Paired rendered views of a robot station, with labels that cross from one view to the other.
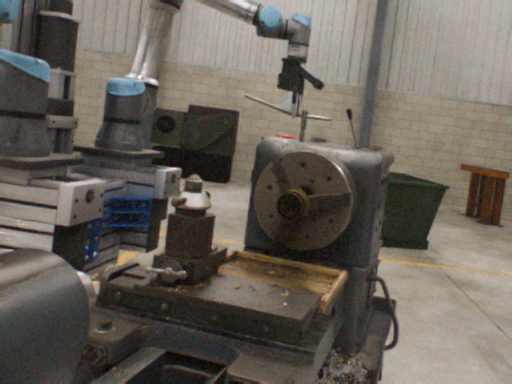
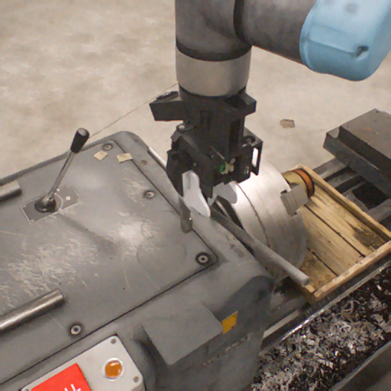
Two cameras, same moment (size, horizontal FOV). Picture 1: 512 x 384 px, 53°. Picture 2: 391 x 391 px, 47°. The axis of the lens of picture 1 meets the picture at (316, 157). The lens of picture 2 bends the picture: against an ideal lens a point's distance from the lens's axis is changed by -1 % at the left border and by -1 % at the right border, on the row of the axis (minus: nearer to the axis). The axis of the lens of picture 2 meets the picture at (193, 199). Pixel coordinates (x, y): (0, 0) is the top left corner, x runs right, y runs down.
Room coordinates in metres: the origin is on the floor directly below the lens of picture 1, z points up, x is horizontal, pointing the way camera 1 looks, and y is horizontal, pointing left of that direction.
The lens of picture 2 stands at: (2.16, 0.38, 1.80)
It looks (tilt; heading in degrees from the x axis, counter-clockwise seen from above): 46 degrees down; 223
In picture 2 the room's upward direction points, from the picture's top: straight up
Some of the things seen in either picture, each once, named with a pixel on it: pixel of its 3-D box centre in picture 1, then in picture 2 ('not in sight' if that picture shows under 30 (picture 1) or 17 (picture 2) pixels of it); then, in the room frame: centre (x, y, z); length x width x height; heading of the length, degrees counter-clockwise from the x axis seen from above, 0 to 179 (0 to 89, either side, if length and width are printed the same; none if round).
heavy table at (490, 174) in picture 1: (480, 192); not in sight; (10.04, -3.29, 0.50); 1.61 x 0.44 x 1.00; 2
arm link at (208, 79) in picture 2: (297, 53); (215, 62); (1.84, 0.12, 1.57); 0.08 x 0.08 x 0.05
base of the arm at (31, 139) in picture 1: (15, 131); not in sight; (1.18, 0.70, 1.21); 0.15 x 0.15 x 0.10
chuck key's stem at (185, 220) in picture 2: (303, 126); (185, 205); (1.83, 0.06, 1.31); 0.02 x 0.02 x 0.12; 77
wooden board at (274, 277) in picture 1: (273, 278); (307, 226); (1.38, 0.08, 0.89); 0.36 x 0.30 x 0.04; 77
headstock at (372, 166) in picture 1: (325, 193); (66, 326); (2.03, -0.05, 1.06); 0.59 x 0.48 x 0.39; 167
